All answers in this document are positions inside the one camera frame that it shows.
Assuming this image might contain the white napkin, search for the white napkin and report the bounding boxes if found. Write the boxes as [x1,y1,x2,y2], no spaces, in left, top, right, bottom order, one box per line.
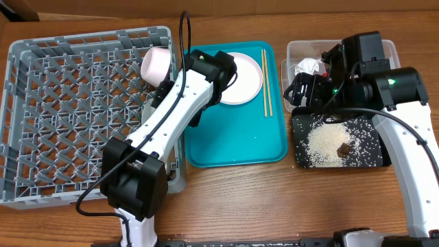
[294,58,325,75]

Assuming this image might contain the small white plate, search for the small white plate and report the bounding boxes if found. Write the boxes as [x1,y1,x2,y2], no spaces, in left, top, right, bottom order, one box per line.
[141,47,171,87]

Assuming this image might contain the white rice pile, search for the white rice pile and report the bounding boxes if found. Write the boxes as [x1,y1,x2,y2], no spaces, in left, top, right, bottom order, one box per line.
[295,115,382,168]

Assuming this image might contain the large white plate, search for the large white plate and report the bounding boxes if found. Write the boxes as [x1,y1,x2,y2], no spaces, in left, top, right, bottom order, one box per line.
[220,52,263,105]

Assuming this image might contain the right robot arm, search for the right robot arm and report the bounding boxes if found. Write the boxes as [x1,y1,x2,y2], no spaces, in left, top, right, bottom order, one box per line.
[283,31,438,246]

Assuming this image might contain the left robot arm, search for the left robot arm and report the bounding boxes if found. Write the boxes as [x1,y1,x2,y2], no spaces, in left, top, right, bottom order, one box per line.
[100,49,237,246]

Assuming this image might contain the clear plastic bin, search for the clear plastic bin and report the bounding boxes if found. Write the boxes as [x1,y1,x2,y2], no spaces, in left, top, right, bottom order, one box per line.
[281,39,401,95]

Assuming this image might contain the black tray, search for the black tray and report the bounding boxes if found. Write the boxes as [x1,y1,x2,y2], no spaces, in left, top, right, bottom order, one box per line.
[290,104,392,169]

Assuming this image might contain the teal serving tray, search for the teal serving tray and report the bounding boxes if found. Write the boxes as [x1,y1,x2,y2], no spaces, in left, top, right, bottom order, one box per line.
[185,41,288,168]

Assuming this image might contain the grey plastic dish rack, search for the grey plastic dish rack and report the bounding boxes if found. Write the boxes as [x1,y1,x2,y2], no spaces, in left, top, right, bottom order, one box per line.
[1,26,174,210]

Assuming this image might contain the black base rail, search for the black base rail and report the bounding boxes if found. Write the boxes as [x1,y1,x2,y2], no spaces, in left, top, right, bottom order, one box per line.
[91,236,339,247]

